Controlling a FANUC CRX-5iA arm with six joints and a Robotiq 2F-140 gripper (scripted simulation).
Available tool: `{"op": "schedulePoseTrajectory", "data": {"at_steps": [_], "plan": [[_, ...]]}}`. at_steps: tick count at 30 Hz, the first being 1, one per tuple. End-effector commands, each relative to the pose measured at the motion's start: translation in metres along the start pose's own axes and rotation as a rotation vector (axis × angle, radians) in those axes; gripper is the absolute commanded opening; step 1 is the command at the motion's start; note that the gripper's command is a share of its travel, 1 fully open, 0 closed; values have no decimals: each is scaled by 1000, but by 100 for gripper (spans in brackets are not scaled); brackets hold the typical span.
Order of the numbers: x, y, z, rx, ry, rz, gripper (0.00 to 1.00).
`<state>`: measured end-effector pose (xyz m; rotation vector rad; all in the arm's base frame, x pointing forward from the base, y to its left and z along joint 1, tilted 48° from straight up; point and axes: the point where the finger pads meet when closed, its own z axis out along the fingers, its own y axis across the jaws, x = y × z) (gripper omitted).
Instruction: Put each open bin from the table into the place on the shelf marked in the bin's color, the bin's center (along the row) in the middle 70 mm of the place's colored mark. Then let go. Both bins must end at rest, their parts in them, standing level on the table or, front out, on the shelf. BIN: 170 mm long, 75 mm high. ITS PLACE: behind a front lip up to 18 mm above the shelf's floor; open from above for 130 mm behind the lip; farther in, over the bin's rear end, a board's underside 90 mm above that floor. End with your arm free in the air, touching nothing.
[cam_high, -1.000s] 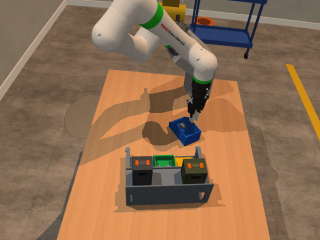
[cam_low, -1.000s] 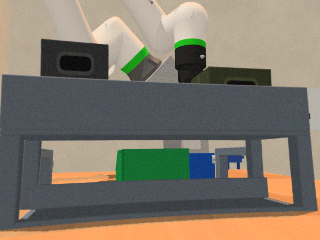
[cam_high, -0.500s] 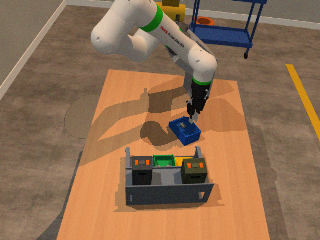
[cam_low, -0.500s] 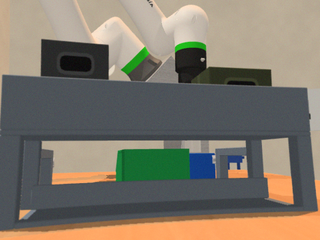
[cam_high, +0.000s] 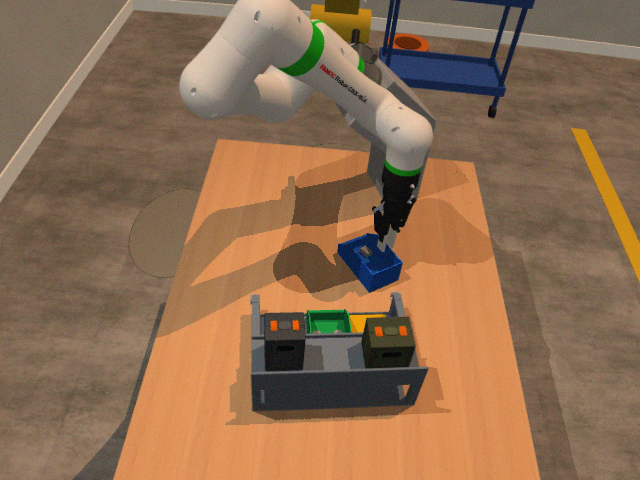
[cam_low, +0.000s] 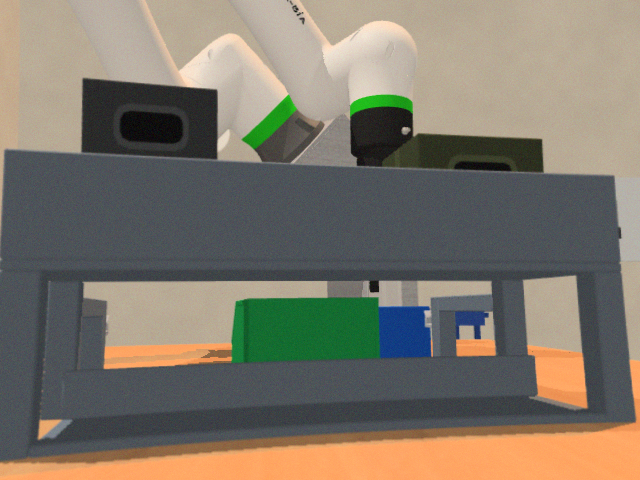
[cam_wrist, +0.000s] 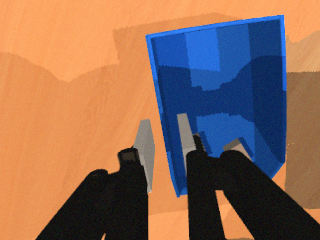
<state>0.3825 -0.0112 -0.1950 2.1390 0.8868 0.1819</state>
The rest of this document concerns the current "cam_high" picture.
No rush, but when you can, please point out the grey shelf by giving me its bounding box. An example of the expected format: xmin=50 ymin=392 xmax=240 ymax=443
xmin=250 ymin=292 xmax=429 ymax=411

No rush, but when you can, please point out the black rectangular case with oval handle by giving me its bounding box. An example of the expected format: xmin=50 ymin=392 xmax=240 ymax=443
xmin=264 ymin=312 xmax=306 ymax=371

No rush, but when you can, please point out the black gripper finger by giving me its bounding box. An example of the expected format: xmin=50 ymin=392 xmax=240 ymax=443
xmin=386 ymin=195 xmax=417 ymax=249
xmin=372 ymin=201 xmax=397 ymax=252

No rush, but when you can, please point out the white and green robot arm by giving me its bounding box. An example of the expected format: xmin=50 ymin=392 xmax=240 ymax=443
xmin=179 ymin=0 xmax=433 ymax=193

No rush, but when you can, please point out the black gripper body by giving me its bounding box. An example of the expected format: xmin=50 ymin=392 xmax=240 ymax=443
xmin=381 ymin=185 xmax=412 ymax=213

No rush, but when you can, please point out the blue bin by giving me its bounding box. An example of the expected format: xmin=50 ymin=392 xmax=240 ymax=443
xmin=337 ymin=233 xmax=403 ymax=292

